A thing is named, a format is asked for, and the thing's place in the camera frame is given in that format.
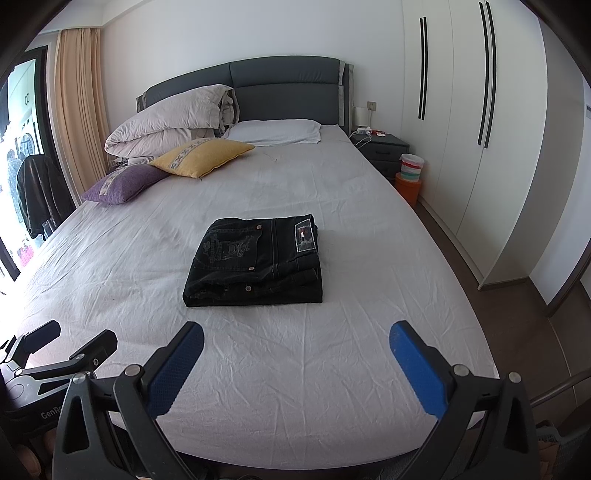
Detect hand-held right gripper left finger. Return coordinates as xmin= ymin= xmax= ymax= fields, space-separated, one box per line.
xmin=52 ymin=320 xmax=205 ymax=480

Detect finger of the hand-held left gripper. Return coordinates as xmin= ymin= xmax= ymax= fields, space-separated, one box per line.
xmin=18 ymin=329 xmax=118 ymax=394
xmin=7 ymin=319 xmax=62 ymax=365

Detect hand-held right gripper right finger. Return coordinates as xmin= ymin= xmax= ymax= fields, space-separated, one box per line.
xmin=389 ymin=320 xmax=542 ymax=480

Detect black pants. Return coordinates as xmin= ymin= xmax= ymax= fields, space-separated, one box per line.
xmin=182 ymin=215 xmax=324 ymax=309

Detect black leather jacket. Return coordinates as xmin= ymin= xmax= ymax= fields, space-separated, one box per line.
xmin=16 ymin=154 xmax=77 ymax=241

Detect purple pillow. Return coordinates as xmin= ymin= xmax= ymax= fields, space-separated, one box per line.
xmin=81 ymin=164 xmax=169 ymax=205

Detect orange stool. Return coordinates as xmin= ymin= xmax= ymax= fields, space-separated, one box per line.
xmin=394 ymin=173 xmax=423 ymax=207

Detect bed with white sheet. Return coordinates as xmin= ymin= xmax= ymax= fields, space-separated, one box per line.
xmin=0 ymin=122 xmax=502 ymax=480

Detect white striped bucket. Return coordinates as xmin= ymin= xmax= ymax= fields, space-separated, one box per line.
xmin=399 ymin=154 xmax=424 ymax=183

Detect white wardrobe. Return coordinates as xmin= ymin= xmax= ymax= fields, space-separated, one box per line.
xmin=402 ymin=0 xmax=555 ymax=291

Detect yellow pillow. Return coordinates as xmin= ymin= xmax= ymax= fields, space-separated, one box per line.
xmin=148 ymin=137 xmax=256 ymax=179

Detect dark grey nightstand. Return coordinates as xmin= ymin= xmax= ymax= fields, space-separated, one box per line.
xmin=350 ymin=131 xmax=411 ymax=178

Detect black framed glass door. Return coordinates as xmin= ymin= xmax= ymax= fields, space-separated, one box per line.
xmin=0 ymin=45 xmax=58 ymax=283

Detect folded beige duvet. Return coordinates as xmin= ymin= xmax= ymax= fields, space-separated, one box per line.
xmin=105 ymin=84 xmax=241 ymax=166

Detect beige curtain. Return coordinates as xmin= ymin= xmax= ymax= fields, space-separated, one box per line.
xmin=54 ymin=28 xmax=112 ymax=190

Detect white pillow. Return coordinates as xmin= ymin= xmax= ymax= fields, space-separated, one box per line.
xmin=223 ymin=119 xmax=322 ymax=147

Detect grey padded headboard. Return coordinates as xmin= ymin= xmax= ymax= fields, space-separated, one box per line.
xmin=136 ymin=56 xmax=355 ymax=127

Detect dark brown door frame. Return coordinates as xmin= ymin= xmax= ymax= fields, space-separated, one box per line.
xmin=545 ymin=249 xmax=591 ymax=319

